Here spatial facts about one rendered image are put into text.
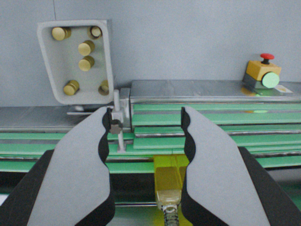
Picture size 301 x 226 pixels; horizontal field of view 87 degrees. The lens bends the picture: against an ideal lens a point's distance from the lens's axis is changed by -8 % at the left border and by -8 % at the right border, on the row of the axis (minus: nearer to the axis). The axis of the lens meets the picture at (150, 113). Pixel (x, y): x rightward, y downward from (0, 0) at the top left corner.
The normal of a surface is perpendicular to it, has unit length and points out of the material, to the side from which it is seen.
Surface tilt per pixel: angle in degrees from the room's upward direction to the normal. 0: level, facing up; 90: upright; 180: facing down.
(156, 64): 0
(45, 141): 90
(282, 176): 90
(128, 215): 90
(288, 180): 90
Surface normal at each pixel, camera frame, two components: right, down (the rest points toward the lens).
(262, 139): 0.01, -0.84
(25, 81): 0.04, 0.54
